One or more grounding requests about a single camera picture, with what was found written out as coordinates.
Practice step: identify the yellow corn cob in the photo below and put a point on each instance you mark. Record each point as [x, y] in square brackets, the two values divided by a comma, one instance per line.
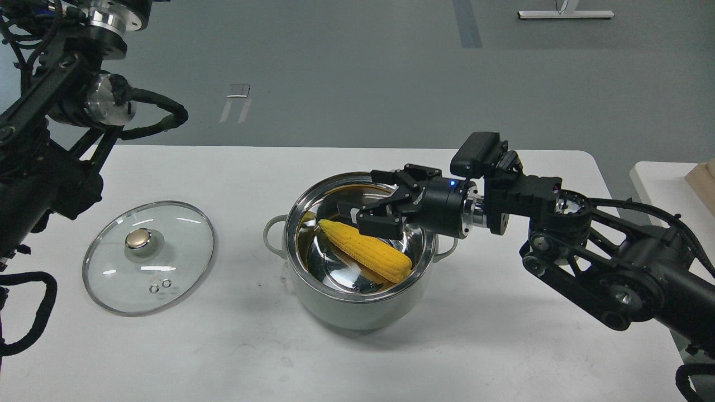
[368, 254]

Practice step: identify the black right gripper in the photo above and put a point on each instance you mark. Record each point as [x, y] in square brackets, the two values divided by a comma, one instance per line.
[422, 196]

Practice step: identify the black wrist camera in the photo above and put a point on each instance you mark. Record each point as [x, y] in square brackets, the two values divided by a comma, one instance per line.
[479, 155]

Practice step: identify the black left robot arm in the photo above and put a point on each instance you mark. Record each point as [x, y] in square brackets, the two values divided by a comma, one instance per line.
[71, 112]

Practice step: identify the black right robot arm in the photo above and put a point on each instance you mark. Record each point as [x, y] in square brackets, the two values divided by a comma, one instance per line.
[621, 262]

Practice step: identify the white desk foot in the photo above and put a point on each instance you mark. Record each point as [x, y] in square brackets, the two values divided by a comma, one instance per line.
[566, 10]

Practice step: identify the wooden block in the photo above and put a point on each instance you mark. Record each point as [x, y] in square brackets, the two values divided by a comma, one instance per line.
[701, 180]

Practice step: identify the white stainless steel pot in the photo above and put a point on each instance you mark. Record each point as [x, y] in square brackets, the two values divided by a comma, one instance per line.
[330, 283]

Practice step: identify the white side table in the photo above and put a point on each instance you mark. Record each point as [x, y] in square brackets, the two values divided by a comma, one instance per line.
[664, 185]

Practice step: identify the glass pot lid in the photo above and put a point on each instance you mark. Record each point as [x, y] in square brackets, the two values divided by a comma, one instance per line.
[149, 258]

